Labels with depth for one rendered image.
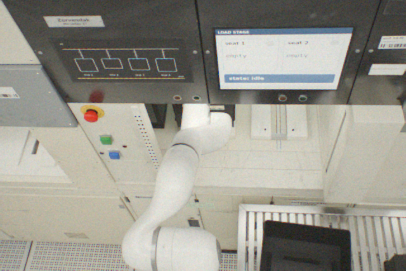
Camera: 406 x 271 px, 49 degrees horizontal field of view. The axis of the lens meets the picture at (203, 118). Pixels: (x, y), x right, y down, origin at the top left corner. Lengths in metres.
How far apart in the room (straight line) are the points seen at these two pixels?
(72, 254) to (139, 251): 1.61
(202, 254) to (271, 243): 0.68
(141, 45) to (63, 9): 0.18
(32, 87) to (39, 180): 0.68
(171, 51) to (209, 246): 0.44
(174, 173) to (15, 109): 0.55
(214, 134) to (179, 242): 0.36
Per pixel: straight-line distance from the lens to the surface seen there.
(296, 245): 1.67
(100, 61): 1.08
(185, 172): 1.01
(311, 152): 1.71
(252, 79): 1.07
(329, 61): 1.03
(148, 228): 1.02
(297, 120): 1.74
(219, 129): 1.25
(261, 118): 1.73
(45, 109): 1.31
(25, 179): 1.87
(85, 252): 2.60
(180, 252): 1.02
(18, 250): 2.76
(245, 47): 0.99
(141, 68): 1.07
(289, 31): 0.95
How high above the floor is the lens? 2.36
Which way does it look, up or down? 57 degrees down
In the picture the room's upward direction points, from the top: 9 degrees counter-clockwise
